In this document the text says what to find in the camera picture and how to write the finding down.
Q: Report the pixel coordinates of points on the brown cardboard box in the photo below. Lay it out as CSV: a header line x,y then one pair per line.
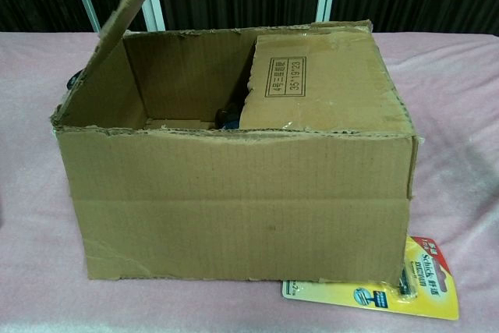
x,y
234,200

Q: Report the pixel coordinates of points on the brown soda bottle blue label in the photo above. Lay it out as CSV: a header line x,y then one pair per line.
x,y
231,117

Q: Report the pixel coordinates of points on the black claw hammer red grip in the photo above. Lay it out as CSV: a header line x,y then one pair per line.
x,y
75,80

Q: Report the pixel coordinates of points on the pink tablecloth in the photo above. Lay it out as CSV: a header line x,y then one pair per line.
x,y
460,114

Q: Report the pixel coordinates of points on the yellow razor blister pack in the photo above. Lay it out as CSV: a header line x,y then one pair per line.
x,y
429,294

